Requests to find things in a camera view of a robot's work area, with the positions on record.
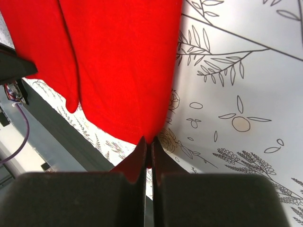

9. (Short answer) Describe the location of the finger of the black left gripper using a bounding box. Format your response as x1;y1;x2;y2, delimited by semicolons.
0;44;38;84

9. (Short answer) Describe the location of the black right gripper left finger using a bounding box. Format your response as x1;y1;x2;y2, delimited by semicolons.
0;138;147;227

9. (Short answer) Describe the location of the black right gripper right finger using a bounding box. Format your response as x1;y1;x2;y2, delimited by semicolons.
151;138;289;227

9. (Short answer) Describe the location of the red t shirt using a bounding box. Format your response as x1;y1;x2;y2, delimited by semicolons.
0;0;183;184

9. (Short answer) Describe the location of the aluminium frame rail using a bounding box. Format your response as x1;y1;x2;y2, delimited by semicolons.
0;82;86;187

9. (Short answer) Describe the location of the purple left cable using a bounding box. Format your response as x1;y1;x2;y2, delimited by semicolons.
0;103;30;165

